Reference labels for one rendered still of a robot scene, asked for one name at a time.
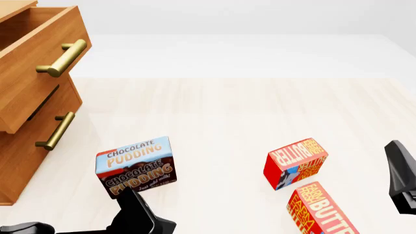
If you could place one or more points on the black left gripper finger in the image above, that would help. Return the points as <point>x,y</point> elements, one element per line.
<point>135,214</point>
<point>26,228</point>

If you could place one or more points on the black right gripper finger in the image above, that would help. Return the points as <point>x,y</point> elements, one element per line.
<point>401,165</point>

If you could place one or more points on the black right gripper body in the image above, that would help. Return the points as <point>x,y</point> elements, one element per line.
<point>408,203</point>

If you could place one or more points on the closed wooden drawer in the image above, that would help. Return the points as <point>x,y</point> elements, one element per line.
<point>22,156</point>

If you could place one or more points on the open wooden drawer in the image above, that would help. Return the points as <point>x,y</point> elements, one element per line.
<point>31,80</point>

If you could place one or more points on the wooden cabinet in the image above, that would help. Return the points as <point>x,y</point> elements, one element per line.
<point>14,8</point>

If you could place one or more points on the chocolate pudding box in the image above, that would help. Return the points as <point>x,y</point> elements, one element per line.
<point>136,165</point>

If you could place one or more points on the red butter box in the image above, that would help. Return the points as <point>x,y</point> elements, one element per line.
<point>320,212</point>
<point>294,163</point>

